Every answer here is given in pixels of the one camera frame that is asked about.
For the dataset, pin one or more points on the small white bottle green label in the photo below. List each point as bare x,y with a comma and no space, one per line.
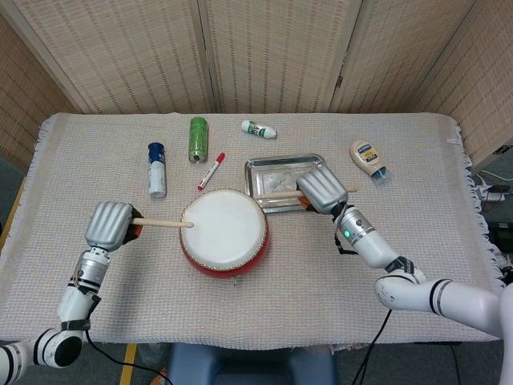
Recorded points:
256,129

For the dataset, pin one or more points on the red marker pen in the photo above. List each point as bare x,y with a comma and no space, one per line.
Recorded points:
210,171

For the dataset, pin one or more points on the black box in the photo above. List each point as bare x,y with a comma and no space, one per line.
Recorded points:
503,236

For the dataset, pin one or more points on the blue seat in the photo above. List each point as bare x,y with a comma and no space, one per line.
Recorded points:
248,365

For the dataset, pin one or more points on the white bottle blue cap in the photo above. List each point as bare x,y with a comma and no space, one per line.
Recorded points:
157,172

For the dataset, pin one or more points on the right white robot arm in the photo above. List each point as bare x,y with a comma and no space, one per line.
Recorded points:
368,244

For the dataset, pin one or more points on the woven folding screen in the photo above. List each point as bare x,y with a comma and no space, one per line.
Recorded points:
120,48

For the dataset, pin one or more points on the green drink can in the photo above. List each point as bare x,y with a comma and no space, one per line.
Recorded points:
198,140

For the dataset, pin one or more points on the white power strip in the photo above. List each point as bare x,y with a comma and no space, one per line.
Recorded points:
495,196

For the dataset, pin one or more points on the red drum white skin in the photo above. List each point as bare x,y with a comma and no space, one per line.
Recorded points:
228,236

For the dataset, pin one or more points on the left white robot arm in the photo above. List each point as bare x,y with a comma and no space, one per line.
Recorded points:
76,301

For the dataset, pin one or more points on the wooden drumstick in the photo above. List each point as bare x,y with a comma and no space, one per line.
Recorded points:
160,222
280,195

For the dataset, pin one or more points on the beige woven tablecloth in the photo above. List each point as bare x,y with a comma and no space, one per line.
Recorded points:
421,208

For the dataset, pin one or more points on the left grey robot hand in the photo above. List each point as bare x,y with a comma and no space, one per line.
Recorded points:
108,224

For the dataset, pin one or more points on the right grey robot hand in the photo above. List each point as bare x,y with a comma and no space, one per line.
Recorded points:
320,190

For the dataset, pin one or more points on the rectangular metal tray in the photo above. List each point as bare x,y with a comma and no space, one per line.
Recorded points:
272,176

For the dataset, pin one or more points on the cream mayonnaise squeeze bottle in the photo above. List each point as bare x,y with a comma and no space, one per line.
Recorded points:
365,154

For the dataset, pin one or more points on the orange packet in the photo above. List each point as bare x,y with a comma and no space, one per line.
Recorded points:
161,377

